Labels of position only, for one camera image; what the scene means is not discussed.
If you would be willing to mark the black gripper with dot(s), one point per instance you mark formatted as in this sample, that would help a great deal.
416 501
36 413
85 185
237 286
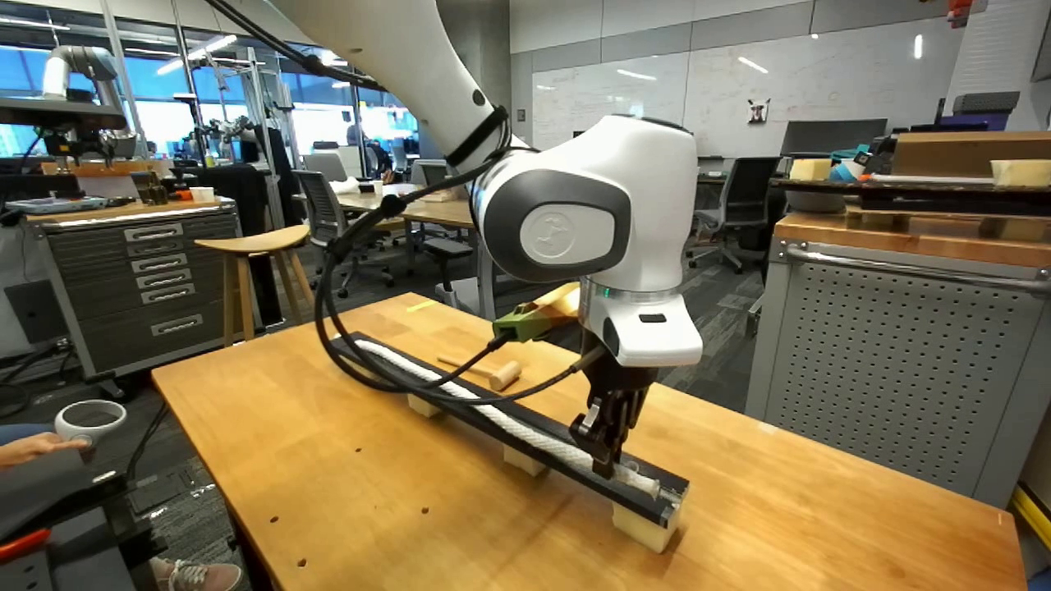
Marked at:
619 388

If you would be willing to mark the person forearm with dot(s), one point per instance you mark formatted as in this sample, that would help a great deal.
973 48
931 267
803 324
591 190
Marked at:
36 448

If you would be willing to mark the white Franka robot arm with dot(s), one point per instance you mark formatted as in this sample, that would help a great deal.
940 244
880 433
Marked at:
591 216

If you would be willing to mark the long black board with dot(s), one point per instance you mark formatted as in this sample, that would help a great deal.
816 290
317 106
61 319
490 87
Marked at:
659 498

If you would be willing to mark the pale wooden support block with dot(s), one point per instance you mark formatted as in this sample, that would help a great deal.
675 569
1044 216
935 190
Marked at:
522 460
420 407
645 528

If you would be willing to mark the dark office chair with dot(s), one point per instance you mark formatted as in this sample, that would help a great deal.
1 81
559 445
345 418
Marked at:
751 202

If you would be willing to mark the grey perforated cabinet wooden top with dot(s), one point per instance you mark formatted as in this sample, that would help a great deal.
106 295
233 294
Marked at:
896 362

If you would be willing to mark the wooden meeting table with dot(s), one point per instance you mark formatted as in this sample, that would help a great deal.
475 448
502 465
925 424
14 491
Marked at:
379 202

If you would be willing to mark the cream foam block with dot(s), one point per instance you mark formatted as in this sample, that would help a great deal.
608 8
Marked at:
1021 175
810 171

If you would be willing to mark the grey mesh office chair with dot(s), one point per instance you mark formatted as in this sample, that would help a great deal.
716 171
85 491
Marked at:
317 206

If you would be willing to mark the teal object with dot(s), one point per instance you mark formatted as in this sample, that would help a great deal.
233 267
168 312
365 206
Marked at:
848 165

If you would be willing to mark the grey monitor back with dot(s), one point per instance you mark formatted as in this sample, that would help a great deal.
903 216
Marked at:
831 139

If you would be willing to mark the wooden stool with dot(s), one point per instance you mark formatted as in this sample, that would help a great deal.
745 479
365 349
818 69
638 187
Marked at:
264 244

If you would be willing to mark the black tray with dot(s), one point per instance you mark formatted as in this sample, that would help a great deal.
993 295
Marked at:
931 198

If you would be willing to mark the grey sneaker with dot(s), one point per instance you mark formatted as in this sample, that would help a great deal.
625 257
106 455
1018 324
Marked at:
198 572

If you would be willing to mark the flat wooden box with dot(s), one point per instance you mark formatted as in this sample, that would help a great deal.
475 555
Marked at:
969 152

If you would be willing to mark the grey drawer cabinet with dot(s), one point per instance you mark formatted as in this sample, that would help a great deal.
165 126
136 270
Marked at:
141 290

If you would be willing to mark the white tape roll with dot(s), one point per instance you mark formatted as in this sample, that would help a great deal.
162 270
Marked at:
90 418

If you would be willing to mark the wall whiteboard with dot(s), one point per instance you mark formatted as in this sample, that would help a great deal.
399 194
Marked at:
767 93

